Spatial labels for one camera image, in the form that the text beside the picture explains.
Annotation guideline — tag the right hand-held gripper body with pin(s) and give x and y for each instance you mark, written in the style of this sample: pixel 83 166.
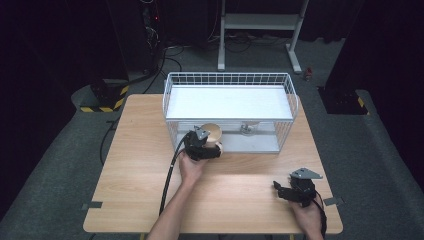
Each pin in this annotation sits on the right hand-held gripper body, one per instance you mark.
pixel 303 186

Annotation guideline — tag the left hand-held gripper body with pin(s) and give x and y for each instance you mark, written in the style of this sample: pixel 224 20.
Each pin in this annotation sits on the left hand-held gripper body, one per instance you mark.
pixel 196 148

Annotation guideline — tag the beige cup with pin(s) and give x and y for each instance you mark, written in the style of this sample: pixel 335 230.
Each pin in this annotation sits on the beige cup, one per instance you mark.
pixel 213 132

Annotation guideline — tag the person's left hand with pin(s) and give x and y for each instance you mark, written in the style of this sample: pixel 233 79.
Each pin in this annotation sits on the person's left hand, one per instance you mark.
pixel 190 170

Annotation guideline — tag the person's right hand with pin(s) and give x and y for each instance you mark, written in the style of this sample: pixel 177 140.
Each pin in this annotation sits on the person's right hand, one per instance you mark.
pixel 308 218

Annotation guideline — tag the grey tape piece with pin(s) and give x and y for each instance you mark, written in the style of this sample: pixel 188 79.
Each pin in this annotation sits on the grey tape piece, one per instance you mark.
pixel 92 205
pixel 333 201

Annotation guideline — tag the clear glass cup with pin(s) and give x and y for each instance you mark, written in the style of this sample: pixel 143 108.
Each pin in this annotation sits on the clear glass cup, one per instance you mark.
pixel 248 128

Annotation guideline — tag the black base with yellow stripes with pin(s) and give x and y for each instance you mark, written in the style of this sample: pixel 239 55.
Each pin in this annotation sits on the black base with yellow stripes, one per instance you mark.
pixel 106 95
pixel 343 101

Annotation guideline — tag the small red object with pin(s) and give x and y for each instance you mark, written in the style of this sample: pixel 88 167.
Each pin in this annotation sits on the small red object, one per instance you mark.
pixel 308 74

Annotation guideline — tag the dark equipment stand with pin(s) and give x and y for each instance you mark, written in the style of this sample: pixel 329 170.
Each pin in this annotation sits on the dark equipment stand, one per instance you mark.
pixel 150 33

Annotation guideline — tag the white metal stand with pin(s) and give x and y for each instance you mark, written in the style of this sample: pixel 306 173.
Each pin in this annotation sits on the white metal stand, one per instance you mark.
pixel 260 21

